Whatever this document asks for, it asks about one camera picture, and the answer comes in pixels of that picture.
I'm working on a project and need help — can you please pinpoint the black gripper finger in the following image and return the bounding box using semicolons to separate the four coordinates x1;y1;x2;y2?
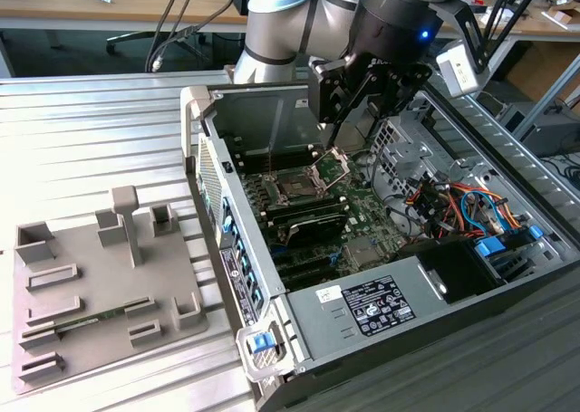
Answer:
367;62;433;129
309;57;378;151

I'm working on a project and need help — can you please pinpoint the black RAM slot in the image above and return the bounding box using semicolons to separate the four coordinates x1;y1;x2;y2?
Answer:
237;145;314;167
262;193;343;214
266;199;349;223

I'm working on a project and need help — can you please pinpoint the CPU socket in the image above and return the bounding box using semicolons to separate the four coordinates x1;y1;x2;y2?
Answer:
266;167;334;207

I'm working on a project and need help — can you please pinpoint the black expansion slot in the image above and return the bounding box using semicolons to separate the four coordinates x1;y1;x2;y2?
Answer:
278;262;341;291
271;247;334;273

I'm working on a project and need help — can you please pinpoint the perforated metal drive cage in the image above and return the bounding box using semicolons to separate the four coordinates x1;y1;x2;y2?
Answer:
367;112;461;200

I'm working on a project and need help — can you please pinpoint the open black PC case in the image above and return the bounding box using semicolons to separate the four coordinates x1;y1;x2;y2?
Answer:
179;62;580;412

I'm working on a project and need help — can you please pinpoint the large brown cardboard box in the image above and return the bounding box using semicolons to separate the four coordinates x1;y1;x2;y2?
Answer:
507;40;580;101

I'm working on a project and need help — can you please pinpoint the green motherboard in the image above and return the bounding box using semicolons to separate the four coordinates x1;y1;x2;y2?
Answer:
239;144;427;293

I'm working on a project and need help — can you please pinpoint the black slanted stand pole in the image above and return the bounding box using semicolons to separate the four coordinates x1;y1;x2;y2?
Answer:
487;0;549;60

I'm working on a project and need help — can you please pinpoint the black graphics card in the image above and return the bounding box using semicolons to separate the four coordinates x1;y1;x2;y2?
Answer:
271;212;350;253

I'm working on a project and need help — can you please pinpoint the grey computer box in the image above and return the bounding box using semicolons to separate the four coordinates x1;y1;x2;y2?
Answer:
496;101;580;158

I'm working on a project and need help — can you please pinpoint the grey chipset heatsink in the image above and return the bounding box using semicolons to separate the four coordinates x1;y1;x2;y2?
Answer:
343;237;392;270

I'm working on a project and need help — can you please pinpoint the small cardboard box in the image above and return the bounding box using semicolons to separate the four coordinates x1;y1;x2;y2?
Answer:
546;8;575;28

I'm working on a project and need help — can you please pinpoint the hard disk in blue carrier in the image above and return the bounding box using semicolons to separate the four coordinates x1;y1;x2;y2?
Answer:
473;224;547;284

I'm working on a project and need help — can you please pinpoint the grey power supply unit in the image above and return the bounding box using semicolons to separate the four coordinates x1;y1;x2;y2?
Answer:
284;254;448;363

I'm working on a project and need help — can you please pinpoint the blue case release latch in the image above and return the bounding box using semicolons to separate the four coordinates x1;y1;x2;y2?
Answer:
247;332;277;354

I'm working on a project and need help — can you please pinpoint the grey plastic parts rack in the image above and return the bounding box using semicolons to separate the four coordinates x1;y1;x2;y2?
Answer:
11;185;210;395

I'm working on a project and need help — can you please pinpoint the green RAM stick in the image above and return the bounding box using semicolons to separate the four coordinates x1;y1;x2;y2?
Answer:
54;306;129;335

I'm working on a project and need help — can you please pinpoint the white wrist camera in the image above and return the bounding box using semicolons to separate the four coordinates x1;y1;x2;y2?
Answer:
434;39;482;99

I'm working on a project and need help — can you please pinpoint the metal socket cover frame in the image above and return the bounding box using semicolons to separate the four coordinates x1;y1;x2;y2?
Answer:
310;147;353;194

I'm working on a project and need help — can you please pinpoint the orange power wire bundle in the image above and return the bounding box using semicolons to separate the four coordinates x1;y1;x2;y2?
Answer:
405;178;529;244

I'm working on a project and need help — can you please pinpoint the blue data wire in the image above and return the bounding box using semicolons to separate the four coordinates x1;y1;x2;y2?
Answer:
459;188;508;237

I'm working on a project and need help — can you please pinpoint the aluminium profile post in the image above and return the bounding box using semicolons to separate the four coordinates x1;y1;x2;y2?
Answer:
514;52;580;144

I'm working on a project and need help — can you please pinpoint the wooden desk white frame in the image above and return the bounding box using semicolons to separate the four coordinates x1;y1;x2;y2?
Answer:
0;0;249;35
446;0;580;96

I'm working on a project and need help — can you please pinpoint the thick black connector cable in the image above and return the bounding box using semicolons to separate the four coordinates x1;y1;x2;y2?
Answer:
151;0;244;73

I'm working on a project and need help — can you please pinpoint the thin black brass-ended cable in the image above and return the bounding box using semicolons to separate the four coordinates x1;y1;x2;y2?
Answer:
143;0;203;74

